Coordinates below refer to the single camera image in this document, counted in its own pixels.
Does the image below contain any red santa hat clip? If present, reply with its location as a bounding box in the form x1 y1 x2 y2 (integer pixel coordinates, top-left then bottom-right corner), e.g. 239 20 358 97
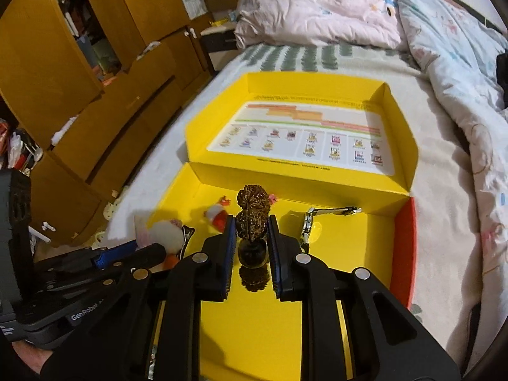
204 203 228 233

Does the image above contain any bedside cabinet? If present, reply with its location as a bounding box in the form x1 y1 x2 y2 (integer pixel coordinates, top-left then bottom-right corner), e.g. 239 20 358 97
200 22 241 72

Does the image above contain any white bunny plush clip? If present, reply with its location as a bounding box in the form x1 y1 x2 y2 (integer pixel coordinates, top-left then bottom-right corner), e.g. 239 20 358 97
134 216 196 272

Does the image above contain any pink white quilt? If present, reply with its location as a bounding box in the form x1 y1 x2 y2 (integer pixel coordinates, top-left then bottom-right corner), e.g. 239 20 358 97
236 0 507 374

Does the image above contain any wooden wardrobe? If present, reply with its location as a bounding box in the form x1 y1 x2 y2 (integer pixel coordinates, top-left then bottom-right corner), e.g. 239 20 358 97
1 0 210 245

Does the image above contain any white slipper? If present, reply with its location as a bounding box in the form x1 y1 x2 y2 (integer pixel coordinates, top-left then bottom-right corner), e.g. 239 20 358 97
103 202 117 221
91 231 105 250

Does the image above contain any black strap wristwatch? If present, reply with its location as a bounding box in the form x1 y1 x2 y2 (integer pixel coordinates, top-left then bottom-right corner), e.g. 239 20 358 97
300 205 363 254

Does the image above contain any brown rudraksha bead bracelet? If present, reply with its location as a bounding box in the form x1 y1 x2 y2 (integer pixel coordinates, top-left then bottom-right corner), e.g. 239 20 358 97
235 183 272 293

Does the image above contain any person's left hand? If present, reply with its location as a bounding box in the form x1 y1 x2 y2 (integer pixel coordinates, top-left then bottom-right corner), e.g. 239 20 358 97
12 341 53 374

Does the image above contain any yellow cardboard box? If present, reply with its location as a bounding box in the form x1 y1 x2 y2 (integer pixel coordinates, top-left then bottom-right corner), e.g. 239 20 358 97
151 71 418 380

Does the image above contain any small pink red charm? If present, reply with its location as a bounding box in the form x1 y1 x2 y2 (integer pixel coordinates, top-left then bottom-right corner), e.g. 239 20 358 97
269 194 278 205

